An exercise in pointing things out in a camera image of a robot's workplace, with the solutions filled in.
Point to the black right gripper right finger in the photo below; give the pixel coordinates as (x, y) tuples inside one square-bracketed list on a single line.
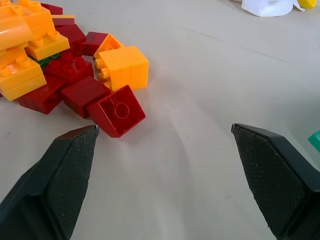
[(275, 180)]

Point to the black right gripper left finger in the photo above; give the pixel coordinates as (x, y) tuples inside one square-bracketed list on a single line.
[(50, 185)]

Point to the teal object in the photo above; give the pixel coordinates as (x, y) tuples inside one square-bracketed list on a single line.
[(315, 141)]

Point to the dark red plain block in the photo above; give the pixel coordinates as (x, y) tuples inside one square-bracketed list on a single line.
[(81, 96)]

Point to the red hollow underside block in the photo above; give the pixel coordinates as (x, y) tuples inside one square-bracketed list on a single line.
[(118, 112)]

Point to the red studded block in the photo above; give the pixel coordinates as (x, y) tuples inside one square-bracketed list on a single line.
[(68, 68)]

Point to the green studded block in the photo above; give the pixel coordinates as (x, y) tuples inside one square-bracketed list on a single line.
[(45, 60)]

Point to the orange cube block with studs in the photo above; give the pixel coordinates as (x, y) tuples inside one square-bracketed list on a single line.
[(125, 68)]

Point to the yellow rounded plastic brick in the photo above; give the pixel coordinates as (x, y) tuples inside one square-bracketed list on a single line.
[(13, 35)]

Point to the white cloth object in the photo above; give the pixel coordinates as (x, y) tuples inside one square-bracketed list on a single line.
[(270, 7)]

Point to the yellow round object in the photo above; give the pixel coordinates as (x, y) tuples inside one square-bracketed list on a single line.
[(307, 3)]

